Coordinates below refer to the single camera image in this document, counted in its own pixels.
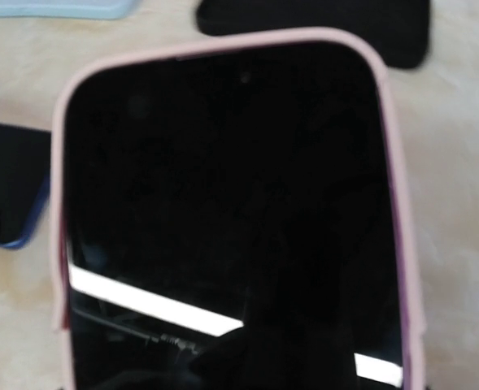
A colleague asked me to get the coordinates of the pink phone case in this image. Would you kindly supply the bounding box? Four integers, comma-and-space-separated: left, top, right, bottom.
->
48, 26, 427, 390

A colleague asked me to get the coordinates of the blue-edged phone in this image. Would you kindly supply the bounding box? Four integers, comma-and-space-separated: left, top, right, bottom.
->
0, 123, 51, 249

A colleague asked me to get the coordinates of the light blue phone case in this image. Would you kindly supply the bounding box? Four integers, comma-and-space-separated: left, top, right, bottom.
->
0, 0, 139, 20

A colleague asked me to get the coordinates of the black phone case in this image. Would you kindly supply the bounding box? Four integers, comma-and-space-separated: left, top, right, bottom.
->
194, 0, 431, 70

